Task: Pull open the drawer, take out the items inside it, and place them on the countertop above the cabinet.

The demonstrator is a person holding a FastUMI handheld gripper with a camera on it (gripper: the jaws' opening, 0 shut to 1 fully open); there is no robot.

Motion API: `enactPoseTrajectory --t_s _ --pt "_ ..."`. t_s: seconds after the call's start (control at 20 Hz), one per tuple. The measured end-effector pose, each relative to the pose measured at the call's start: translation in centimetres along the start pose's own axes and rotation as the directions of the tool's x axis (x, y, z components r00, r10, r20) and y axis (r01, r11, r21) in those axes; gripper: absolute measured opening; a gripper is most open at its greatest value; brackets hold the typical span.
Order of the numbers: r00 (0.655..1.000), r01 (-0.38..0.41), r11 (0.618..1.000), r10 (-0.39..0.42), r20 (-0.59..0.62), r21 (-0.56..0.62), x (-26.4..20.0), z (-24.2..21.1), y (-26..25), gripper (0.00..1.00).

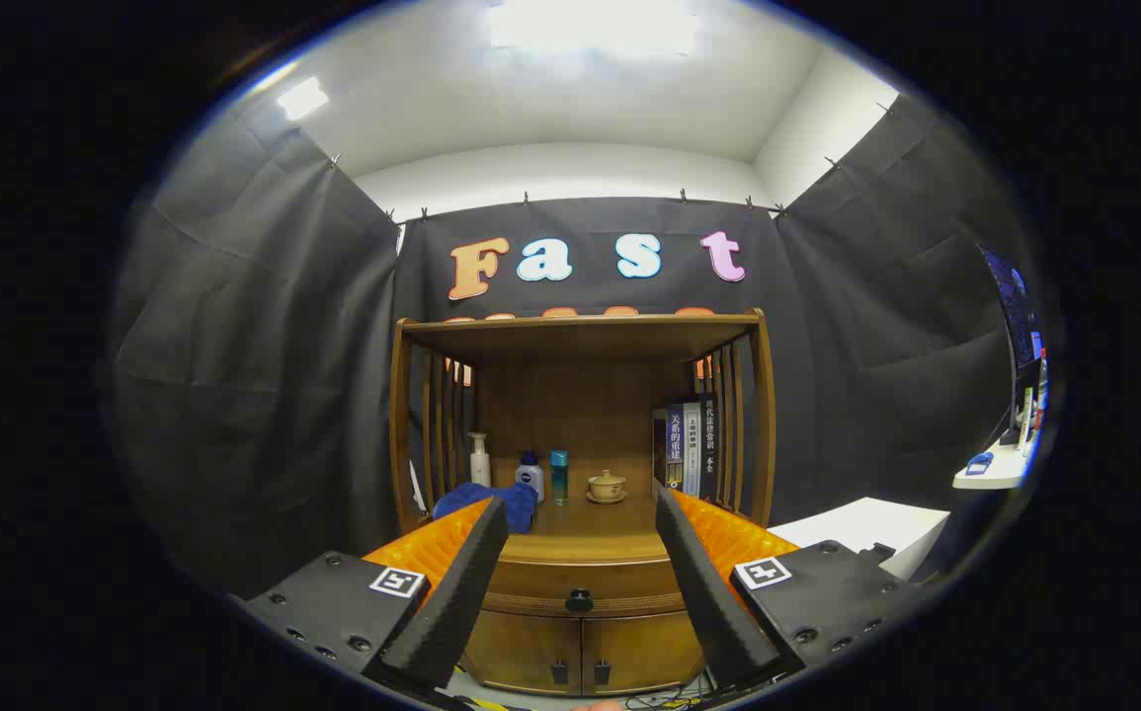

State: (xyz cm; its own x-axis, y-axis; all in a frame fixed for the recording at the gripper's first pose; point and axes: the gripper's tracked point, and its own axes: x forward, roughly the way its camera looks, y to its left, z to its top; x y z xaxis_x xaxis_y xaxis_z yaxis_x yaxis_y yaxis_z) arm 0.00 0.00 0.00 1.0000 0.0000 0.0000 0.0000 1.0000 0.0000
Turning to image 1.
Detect blue towel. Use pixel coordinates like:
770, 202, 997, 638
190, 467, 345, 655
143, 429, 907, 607
432, 482, 539, 534

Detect white desk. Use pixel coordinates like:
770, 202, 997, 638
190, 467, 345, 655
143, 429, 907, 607
953, 434, 1035, 492

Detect dark cover book blue spine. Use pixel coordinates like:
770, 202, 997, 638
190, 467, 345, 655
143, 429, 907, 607
652, 403, 686, 495

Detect black spine book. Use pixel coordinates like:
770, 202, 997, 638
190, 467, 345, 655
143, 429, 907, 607
698, 395, 719, 502

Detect wooden drawer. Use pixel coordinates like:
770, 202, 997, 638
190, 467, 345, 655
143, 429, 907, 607
479, 556, 694, 619

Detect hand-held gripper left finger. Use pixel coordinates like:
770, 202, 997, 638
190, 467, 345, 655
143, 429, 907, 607
229, 497, 510, 704

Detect wooden cabinet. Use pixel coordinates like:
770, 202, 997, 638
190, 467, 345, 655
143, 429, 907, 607
389, 308, 776, 697

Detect computer monitor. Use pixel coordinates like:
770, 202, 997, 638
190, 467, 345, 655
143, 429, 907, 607
980, 245, 1045, 445

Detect large ceiling light panel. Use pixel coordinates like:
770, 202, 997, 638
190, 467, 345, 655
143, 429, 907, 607
486, 0, 699, 55

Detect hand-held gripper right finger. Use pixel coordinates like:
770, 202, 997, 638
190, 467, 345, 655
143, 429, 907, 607
654, 487, 927, 697

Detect small ceiling light panel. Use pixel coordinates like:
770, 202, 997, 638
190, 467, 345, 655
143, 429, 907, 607
277, 77, 331, 121

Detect wooden countertop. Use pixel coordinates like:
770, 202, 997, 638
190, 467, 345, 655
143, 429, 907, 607
476, 459, 680, 566

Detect wooden cabinet door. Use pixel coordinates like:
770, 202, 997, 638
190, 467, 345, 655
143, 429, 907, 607
582, 612, 707, 692
461, 610, 583, 692

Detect white spine book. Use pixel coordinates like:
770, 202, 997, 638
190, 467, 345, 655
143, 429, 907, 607
682, 401, 702, 498

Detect black floor cables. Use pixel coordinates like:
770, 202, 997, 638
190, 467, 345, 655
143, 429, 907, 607
624, 686, 709, 710

